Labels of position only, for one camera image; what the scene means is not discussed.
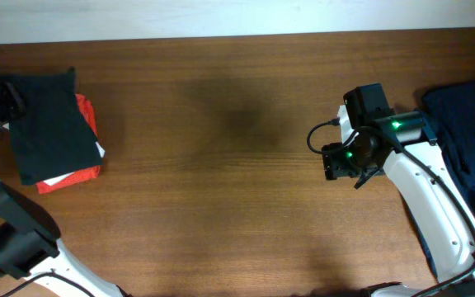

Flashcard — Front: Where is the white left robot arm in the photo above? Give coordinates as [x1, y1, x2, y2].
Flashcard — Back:
[0, 68, 126, 296]

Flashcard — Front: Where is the navy blue garment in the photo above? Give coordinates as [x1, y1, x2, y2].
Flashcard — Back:
[402, 76, 475, 277]

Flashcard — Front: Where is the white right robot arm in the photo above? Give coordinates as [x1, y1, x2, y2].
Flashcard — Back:
[318, 83, 475, 296]

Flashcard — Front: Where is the red folded garment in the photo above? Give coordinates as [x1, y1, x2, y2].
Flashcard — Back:
[35, 94, 105, 194]

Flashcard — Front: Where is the dark green t-shirt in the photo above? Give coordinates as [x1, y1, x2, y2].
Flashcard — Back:
[2, 68, 94, 186]

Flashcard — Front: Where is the white folded garment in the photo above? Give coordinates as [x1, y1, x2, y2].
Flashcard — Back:
[2, 121, 106, 187]

